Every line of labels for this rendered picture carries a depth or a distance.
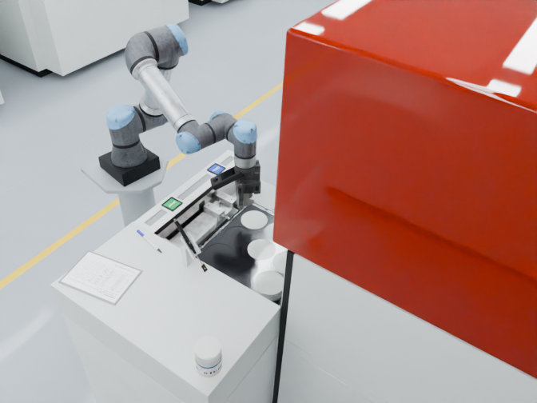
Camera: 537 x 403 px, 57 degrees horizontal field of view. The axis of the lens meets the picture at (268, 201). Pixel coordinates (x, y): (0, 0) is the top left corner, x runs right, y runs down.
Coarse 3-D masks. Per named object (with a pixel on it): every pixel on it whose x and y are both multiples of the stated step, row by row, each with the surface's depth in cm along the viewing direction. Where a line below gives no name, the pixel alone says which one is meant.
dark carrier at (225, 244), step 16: (256, 208) 194; (240, 224) 187; (272, 224) 188; (224, 240) 180; (240, 240) 181; (208, 256) 174; (224, 256) 175; (240, 256) 175; (272, 256) 176; (224, 272) 169; (240, 272) 170; (256, 272) 170; (256, 288) 165
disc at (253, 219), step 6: (246, 216) 190; (252, 216) 190; (258, 216) 190; (264, 216) 191; (246, 222) 188; (252, 222) 188; (258, 222) 188; (264, 222) 188; (252, 228) 186; (258, 228) 186
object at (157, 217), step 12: (228, 156) 208; (204, 168) 201; (228, 168) 202; (192, 180) 195; (204, 180) 196; (180, 192) 190; (192, 192) 191; (144, 216) 179; (156, 216) 180; (168, 216) 180; (156, 228) 175
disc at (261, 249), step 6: (258, 240) 181; (264, 240) 181; (252, 246) 179; (258, 246) 179; (264, 246) 179; (270, 246) 179; (252, 252) 177; (258, 252) 177; (264, 252) 177; (270, 252) 177; (258, 258) 174; (264, 258) 175
